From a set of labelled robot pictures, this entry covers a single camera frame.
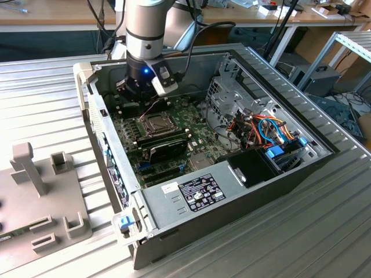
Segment blue wire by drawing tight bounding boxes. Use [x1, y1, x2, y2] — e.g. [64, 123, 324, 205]
[258, 115, 286, 145]

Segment black expansion slots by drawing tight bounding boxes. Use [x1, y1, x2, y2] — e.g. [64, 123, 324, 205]
[141, 164, 185, 188]

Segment white and red box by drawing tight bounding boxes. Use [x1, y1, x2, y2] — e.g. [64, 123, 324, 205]
[257, 4, 281, 17]

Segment black rating label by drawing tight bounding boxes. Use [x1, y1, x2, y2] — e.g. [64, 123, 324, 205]
[178, 173, 227, 212]

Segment silver metal drive cage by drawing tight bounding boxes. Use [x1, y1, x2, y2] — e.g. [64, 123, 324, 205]
[205, 76, 257, 128]

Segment green RAM stick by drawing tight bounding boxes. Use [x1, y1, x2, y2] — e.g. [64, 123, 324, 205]
[0, 227, 31, 243]

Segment thick black cable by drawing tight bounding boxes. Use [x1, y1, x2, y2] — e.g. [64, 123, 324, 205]
[177, 20, 237, 78]

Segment silver CPU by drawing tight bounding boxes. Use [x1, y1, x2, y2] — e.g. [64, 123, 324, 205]
[147, 115, 168, 131]

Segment black RAM slots white clips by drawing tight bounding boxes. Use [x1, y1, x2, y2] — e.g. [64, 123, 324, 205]
[117, 100, 172, 120]

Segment open black PC case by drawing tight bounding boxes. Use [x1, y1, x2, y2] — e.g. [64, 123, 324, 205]
[72, 45, 341, 270]

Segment black tripod legs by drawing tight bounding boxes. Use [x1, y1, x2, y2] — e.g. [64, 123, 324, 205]
[262, 0, 301, 60]

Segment grey power supply unit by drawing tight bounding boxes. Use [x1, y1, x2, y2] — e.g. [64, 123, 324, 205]
[141, 160, 244, 232]

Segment thin wire locking lever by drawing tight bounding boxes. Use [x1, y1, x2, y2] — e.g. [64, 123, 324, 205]
[138, 98, 165, 120]

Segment black graphics card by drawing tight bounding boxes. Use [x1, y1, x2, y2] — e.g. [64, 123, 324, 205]
[137, 130, 192, 166]

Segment black internal cable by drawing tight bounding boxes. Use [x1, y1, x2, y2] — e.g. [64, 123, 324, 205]
[203, 97, 244, 152]

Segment large cardboard box flaps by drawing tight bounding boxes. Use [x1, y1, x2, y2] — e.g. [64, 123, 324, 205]
[347, 0, 371, 18]

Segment black plastic drive housing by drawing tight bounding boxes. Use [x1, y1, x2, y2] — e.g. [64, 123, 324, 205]
[216, 146, 285, 189]

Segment aluminium profile frame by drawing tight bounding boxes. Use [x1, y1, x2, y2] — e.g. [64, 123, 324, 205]
[297, 30, 371, 93]

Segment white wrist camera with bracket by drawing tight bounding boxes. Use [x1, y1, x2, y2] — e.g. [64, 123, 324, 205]
[150, 62, 179, 98]

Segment green motherboard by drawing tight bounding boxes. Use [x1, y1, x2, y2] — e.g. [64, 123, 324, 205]
[111, 97, 244, 191]

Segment black box with handle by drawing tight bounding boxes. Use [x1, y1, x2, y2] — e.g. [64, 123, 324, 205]
[289, 64, 342, 98]

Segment black cable with plug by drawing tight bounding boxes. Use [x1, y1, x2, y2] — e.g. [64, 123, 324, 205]
[86, 0, 107, 54]

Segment orange wire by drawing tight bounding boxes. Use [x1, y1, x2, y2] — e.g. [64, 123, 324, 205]
[250, 114, 297, 147]

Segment small open cardboard box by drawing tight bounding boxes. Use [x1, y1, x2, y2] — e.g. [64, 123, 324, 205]
[311, 2, 337, 20]

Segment grey chipset heat sink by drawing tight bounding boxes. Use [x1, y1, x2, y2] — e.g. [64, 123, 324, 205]
[190, 152, 214, 171]

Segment brown cardboard sheet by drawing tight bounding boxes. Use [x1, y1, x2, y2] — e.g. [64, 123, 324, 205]
[295, 27, 353, 73]

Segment blue disk carrier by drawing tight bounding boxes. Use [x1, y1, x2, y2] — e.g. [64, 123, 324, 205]
[265, 137, 308, 174]

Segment small white sticker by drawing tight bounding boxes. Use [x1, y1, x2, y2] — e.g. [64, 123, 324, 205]
[161, 182, 180, 194]

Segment blue case latch clip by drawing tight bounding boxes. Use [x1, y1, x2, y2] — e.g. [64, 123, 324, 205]
[120, 215, 133, 232]

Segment grey parts rack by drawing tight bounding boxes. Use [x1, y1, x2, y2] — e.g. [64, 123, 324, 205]
[0, 141, 93, 275]

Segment brown floor cardboard box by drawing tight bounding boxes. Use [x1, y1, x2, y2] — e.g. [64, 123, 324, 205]
[358, 112, 371, 143]

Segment long wooden desk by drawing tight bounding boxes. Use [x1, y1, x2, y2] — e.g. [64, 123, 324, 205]
[0, 0, 371, 34]

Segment dark floor panel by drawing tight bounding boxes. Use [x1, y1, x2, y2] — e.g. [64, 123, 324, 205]
[305, 93, 365, 142]

